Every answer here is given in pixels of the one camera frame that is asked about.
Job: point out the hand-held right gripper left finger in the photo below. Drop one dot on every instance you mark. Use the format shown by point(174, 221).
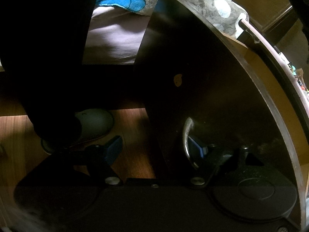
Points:
point(113, 149)

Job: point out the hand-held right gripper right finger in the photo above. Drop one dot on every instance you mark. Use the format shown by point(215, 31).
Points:
point(196, 148)

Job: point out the dark wooden drawer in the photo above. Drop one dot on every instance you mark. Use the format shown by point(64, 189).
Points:
point(205, 77)

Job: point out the grey slipper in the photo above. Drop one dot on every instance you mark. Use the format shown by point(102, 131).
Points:
point(96, 123)

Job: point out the pale pink bed sheet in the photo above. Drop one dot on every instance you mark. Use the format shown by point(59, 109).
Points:
point(113, 38)

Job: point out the small colourful toys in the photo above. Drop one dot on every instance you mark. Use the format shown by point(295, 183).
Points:
point(299, 77)

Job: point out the person's black trouser leg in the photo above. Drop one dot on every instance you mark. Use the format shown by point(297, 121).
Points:
point(48, 41)

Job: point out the dark bed frame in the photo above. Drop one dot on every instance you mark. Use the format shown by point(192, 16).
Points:
point(72, 87)

